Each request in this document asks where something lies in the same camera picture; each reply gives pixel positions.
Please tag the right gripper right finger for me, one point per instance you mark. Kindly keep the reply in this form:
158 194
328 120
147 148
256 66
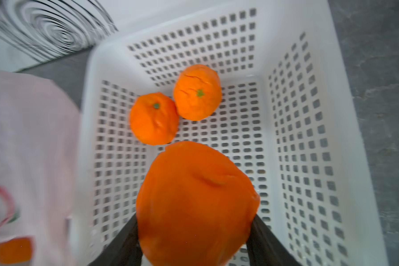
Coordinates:
264 248

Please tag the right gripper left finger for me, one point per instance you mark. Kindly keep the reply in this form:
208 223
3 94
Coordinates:
124 249

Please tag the orange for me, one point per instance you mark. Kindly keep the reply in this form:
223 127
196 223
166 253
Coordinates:
154 119
194 208
197 92
17 250

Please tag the white perforated plastic basket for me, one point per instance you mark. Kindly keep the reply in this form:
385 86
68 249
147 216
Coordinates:
287 120

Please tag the pink printed plastic bag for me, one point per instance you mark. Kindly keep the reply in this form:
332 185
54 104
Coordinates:
39 130

